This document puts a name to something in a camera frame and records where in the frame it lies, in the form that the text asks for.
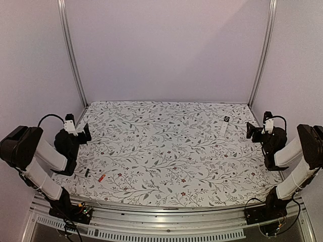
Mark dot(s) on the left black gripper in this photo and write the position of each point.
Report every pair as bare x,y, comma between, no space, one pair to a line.
83,138

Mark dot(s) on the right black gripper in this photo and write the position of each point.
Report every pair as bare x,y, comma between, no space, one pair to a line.
251,132

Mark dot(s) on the white remote control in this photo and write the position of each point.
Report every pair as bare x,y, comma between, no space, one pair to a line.
224,126

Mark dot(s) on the red orange battery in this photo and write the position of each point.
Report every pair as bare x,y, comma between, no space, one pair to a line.
101,178

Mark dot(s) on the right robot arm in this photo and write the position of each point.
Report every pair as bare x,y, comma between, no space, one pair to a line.
278,153

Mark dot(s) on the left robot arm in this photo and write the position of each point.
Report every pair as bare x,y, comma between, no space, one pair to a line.
23,147

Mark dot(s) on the floral patterned table mat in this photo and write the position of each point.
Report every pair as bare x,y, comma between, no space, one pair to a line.
169,154

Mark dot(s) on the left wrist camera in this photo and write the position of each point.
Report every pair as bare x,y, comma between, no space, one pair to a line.
69,124

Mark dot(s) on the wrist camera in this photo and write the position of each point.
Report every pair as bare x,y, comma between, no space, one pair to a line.
69,124
268,123

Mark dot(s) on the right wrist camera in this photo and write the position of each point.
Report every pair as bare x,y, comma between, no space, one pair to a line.
268,123

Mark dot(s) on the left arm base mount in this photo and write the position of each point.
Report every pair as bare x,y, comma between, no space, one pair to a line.
77,213

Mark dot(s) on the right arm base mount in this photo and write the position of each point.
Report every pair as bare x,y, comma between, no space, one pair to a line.
263,213

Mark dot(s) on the front aluminium rail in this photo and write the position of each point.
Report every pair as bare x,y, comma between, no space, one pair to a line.
122,222

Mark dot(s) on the right aluminium frame post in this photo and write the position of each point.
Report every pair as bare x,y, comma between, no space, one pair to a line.
264,51

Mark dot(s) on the aluminium frame post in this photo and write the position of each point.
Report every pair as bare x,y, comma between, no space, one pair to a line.
264,51
70,51

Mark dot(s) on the left aluminium frame post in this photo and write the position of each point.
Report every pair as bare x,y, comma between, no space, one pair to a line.
70,51

